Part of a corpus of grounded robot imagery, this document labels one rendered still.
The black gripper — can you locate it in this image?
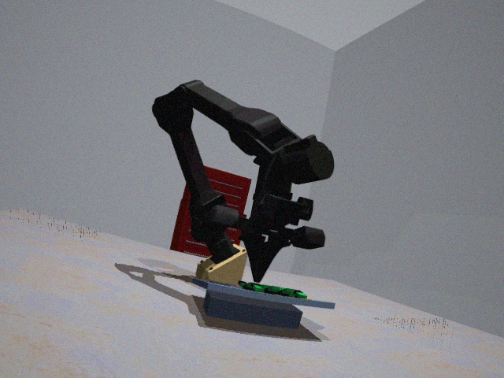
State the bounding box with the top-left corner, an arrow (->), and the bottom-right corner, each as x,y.
205,181 -> 325,283

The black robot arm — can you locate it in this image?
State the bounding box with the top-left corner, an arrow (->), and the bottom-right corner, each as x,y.
152,80 -> 334,264

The light blue switch panel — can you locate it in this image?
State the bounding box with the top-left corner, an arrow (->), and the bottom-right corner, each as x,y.
192,278 -> 335,329

